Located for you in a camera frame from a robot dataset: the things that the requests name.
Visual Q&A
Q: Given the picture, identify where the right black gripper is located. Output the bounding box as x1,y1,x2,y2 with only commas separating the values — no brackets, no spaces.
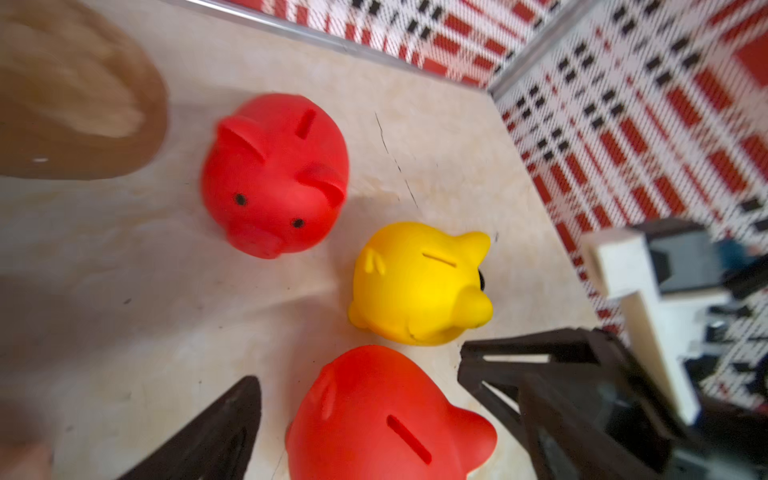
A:
458,328,767,479

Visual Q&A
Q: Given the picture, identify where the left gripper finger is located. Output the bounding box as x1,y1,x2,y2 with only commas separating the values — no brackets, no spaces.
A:
122,375,262,480

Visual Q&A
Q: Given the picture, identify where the red piggy bank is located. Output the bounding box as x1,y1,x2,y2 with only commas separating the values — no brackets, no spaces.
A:
200,93,350,259
286,345,498,479

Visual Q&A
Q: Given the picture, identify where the yellow piggy bank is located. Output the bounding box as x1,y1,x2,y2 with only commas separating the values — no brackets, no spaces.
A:
348,222,494,346

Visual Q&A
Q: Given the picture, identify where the brown plush dog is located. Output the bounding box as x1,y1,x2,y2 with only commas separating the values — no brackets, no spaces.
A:
1,1,169,180

